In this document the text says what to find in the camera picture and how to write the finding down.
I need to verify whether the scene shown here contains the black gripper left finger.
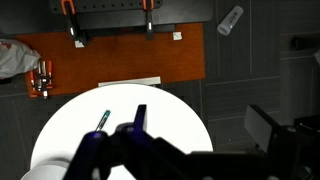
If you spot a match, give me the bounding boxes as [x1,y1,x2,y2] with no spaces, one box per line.
[63,131,109,180]

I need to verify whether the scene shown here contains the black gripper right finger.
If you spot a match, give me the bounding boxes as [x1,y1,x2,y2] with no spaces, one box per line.
[115,104,148,140]

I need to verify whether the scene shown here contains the teal marker pen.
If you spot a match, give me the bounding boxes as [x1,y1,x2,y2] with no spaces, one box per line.
[95,110,111,131]

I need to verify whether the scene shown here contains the white bowl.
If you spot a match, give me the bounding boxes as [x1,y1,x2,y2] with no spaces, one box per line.
[20,161,69,180]

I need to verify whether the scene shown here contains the round white table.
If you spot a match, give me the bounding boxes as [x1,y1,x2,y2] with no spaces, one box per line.
[30,84,213,170]

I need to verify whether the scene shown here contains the white paper tag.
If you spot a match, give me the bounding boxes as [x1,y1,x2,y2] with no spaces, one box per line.
[173,32,182,41]
[75,41,84,48]

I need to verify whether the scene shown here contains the orange clamp left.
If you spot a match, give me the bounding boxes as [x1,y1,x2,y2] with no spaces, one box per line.
[61,0,88,48]

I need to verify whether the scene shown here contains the orange clamp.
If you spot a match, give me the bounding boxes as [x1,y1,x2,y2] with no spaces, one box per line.
[142,0,154,40]
[61,0,88,48]

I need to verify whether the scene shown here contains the orange clamp right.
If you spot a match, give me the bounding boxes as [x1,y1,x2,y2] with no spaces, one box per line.
[142,0,154,40]

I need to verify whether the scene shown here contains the crumpled white plastic bag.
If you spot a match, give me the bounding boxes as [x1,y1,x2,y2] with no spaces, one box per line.
[0,39,41,79]

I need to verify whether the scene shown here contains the black mounting plate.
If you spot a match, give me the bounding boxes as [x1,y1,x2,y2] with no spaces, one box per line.
[47,0,214,31]

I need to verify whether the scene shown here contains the black box on floor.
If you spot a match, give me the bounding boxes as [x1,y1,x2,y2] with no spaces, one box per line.
[244,105,280,153]

